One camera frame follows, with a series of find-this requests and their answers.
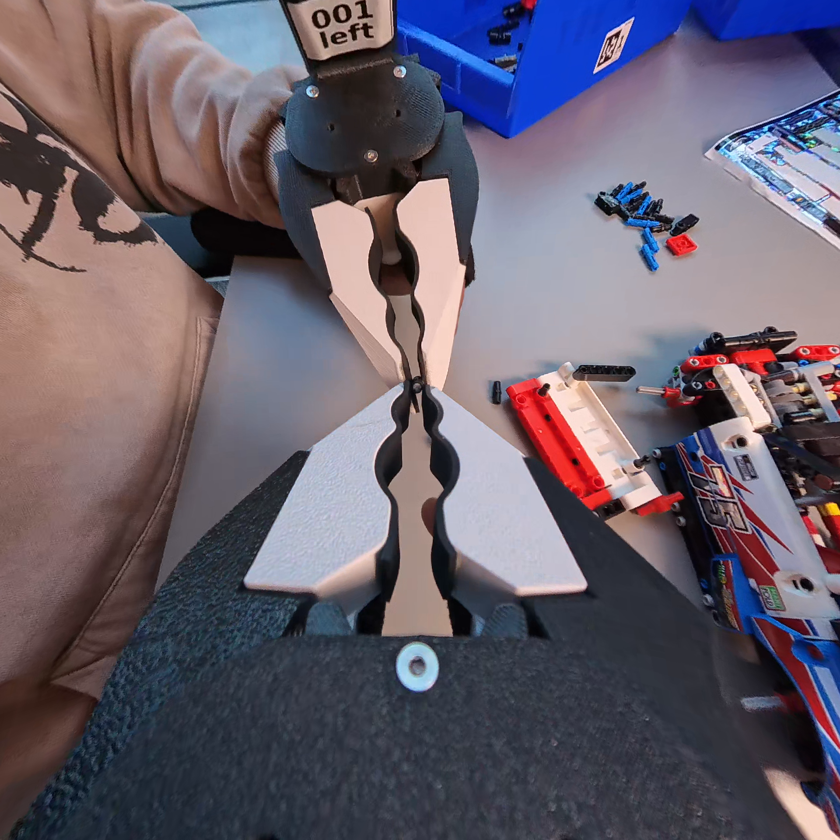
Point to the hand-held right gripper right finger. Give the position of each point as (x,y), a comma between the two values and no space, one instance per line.
(505,518)

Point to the red square lego plate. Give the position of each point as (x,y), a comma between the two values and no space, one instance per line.
(682,245)

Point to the black lego connector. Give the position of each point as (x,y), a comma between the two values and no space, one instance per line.
(684,224)

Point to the plain blue bin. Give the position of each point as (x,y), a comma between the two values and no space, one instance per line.
(768,16)

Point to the small white lego beam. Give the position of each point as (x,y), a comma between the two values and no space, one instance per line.
(762,703)

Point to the black lego beam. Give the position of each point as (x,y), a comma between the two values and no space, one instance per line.
(604,373)

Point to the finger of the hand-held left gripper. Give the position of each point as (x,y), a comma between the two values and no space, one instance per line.
(348,262)
(439,262)

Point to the instruction booklet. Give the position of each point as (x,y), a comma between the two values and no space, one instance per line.
(787,170)

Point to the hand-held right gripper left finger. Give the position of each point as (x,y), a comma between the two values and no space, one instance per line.
(328,512)

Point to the blue bin with white tag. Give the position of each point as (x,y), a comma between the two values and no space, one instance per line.
(558,79)

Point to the pile of blue black pins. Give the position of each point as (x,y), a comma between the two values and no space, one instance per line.
(636,210)

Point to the red and white lego panel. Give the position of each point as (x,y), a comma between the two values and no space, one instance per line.
(577,439)

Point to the blue white red lego car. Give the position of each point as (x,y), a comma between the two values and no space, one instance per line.
(754,525)

